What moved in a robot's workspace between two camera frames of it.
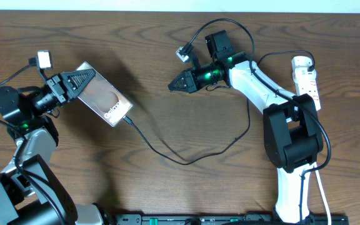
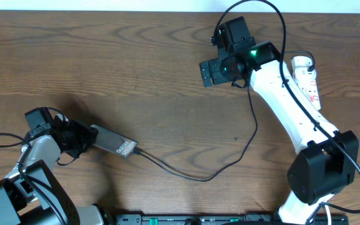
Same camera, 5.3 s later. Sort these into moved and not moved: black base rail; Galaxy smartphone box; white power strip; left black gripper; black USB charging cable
Moved: Galaxy smartphone box; left black gripper; black USB charging cable
Not moved: black base rail; white power strip
